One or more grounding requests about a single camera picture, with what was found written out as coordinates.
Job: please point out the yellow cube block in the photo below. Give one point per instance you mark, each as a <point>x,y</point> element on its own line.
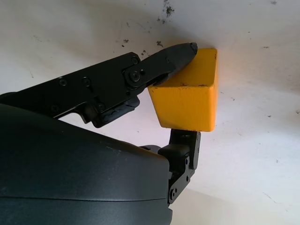
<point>187,105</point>

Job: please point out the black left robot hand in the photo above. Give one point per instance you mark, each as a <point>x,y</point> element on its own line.
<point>70,168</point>

